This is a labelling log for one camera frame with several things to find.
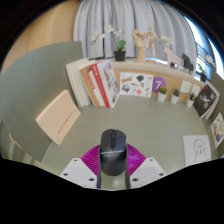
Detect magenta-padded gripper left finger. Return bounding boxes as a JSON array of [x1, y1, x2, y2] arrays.
[[59, 144, 103, 190]]

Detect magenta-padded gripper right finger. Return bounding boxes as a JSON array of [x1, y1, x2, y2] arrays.
[[124, 143, 167, 190]]

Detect dark grey computer mouse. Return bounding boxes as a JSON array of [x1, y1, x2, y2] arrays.
[[98, 128, 129, 177]]

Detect white printed mouse pad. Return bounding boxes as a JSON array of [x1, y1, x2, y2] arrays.
[[182, 134, 212, 167]]

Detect beige booklet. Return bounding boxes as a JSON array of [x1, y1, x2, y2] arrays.
[[35, 89, 82, 146]]

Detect small plant in white pot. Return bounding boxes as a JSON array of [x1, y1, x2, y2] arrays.
[[170, 88, 181, 105], [157, 86, 168, 103], [185, 92, 196, 109]]

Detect colourful food sticker card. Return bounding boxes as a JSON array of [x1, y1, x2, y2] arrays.
[[210, 112, 224, 149]]

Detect tan book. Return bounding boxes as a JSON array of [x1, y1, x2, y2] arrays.
[[79, 63, 104, 108]]

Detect white illustrated sticker card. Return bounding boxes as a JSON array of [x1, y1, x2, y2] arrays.
[[118, 71, 155, 99]]

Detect purple round number disc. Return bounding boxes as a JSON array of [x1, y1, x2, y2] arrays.
[[151, 76, 167, 95]]

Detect red book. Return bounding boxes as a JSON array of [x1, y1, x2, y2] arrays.
[[90, 63, 111, 109]]

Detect dark cover book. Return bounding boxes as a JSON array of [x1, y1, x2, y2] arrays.
[[193, 83, 219, 119]]

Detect white book stack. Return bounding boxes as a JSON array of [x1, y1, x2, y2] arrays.
[[204, 89, 221, 120]]

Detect wooden desk ledge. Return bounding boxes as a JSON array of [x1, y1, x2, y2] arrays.
[[111, 59, 204, 104]]

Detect green desk partition panel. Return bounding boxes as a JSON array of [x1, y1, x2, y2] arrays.
[[208, 71, 224, 158], [0, 40, 84, 163]]

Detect white orchid in black pot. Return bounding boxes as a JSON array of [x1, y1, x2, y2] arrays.
[[89, 24, 127, 62], [196, 54, 216, 83], [159, 34, 175, 51]]

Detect pink wooden horse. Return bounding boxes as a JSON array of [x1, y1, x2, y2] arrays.
[[163, 46, 182, 70]]

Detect black wooden horse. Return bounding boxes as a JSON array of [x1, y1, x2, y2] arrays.
[[181, 53, 195, 75]]

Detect wooden hand model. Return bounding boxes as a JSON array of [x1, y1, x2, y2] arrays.
[[131, 29, 148, 64]]

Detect wooden artist mannequin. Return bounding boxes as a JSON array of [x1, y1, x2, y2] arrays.
[[145, 26, 158, 61]]

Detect dark framed window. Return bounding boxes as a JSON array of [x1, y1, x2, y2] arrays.
[[184, 16, 224, 79]]

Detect grey curtain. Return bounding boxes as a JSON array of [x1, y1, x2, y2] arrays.
[[73, 0, 198, 64]]

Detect white wall socket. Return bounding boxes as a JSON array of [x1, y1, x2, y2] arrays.
[[191, 83, 202, 98], [179, 79, 192, 94]]

